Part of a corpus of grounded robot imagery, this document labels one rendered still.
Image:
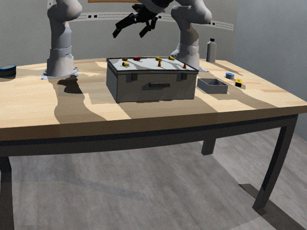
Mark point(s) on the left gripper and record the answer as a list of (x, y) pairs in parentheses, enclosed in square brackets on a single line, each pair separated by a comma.
[(144, 15)]

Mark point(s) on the yellow pocket level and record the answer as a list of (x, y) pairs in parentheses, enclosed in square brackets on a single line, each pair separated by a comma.
[(238, 82)]

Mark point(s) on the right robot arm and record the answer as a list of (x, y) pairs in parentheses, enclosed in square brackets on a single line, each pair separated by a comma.
[(60, 61)]

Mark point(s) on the grey bottle with black cap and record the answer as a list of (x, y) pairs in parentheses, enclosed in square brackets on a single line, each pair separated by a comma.
[(211, 51)]

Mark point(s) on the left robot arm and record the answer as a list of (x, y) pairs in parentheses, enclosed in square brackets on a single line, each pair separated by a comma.
[(189, 11)]

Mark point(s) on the grey cylinder with blue top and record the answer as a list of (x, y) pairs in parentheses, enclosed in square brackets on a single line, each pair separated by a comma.
[(229, 75)]

